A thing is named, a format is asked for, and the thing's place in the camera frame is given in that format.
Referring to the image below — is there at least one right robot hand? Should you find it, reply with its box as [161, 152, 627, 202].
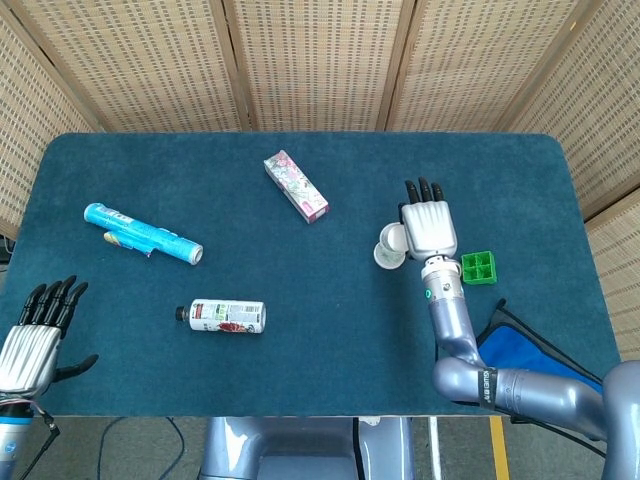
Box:
[398, 177, 459, 262]

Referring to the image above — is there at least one blue cloth with black trim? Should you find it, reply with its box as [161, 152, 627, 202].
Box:
[474, 298, 606, 396]

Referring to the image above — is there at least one green plastic grid tray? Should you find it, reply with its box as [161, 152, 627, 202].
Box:
[460, 251, 500, 286]

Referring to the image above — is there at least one blue wrapped foil roll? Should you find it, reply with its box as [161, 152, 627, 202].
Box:
[83, 202, 204, 265]

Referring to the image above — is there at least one woven bamboo folding screen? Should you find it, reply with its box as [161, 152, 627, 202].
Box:
[0, 0, 640, 336]

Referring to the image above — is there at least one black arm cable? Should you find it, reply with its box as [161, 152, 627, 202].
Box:
[509, 412, 607, 457]
[32, 407, 62, 480]

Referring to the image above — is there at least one grey robot torso base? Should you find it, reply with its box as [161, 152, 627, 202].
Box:
[199, 416, 416, 480]

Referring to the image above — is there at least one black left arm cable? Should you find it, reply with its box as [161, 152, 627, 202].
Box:
[32, 407, 62, 480]

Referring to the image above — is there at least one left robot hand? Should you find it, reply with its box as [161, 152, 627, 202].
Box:
[0, 274, 100, 396]

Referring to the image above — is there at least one floral pink carton box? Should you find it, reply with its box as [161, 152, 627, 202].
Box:
[263, 148, 330, 225]

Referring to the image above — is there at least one blue floor cable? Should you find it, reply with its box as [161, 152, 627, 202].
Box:
[97, 416, 189, 480]

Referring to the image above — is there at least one white labelled drink bottle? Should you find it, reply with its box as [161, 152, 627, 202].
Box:
[175, 298, 267, 335]

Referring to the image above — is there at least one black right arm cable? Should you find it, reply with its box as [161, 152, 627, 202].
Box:
[509, 412, 607, 457]

